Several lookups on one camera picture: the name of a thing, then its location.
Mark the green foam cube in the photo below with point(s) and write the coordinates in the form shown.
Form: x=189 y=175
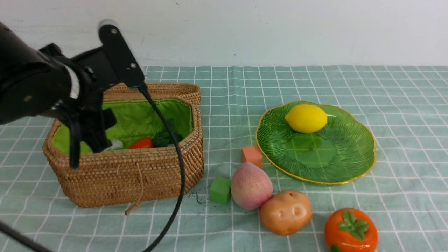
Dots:
x=220 y=190

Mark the orange persimmon green calyx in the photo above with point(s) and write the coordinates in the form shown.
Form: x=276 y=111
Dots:
x=350 y=230

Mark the pink peach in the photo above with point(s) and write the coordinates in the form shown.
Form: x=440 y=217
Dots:
x=250 y=186

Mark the orange foam cube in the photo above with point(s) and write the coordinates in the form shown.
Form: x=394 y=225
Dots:
x=252 y=154

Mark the green checkered tablecloth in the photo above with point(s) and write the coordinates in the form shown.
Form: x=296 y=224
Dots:
x=405 y=194

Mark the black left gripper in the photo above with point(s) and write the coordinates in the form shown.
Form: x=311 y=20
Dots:
x=80 y=110

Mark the yellow lemon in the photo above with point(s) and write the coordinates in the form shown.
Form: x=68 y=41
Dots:
x=306 y=118

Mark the woven wicker basket lid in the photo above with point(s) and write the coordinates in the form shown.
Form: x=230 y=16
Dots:
x=185 y=91

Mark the green glass leaf plate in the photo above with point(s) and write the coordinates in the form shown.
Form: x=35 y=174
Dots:
x=342 y=151

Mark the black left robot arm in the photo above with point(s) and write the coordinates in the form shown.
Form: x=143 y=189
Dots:
x=46 y=83

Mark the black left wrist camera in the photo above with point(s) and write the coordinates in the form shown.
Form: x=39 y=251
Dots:
x=105 y=66

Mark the red pepper with green leaves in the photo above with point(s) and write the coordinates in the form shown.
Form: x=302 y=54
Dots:
x=160 y=137

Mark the woven wicker basket green lining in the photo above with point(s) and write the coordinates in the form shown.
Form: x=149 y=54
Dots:
x=131 y=175

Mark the brown potato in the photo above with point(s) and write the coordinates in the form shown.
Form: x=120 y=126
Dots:
x=286 y=212

